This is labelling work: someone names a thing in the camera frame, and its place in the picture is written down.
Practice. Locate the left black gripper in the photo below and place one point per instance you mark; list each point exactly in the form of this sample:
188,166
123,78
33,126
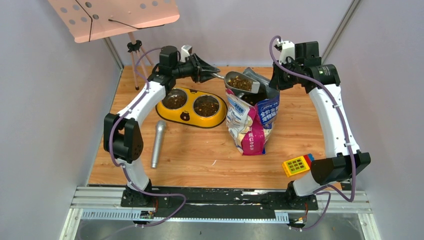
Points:
198,67

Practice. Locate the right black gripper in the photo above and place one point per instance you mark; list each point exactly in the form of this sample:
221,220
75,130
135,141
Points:
277,82

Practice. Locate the silver metal scoop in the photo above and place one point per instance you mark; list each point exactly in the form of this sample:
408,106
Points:
238,82

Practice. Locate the yellow double pet bowl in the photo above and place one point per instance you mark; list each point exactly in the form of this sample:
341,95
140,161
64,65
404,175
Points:
192,108

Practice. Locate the cat food bag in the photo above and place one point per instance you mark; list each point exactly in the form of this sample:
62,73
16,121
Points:
250,118

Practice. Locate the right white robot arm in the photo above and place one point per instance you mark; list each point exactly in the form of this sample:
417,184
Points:
301,64

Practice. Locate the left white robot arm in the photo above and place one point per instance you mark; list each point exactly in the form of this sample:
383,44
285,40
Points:
122,137

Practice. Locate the silver toy microphone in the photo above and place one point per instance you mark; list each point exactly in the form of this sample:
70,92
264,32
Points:
161,127

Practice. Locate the yellow toy block calculator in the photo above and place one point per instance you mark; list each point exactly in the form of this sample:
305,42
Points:
297,165

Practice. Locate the pink music stand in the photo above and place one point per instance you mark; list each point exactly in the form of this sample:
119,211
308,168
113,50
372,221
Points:
89,20

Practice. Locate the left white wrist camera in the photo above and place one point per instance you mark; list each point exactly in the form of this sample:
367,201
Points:
185,52

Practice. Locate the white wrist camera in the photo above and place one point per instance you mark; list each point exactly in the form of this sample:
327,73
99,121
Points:
287,51
185,52

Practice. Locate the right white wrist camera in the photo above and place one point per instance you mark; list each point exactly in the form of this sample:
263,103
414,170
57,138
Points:
287,51

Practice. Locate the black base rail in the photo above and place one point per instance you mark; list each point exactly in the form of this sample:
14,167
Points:
167,199

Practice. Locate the grey slotted cable duct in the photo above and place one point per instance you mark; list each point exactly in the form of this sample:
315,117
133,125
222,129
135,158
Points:
245,214

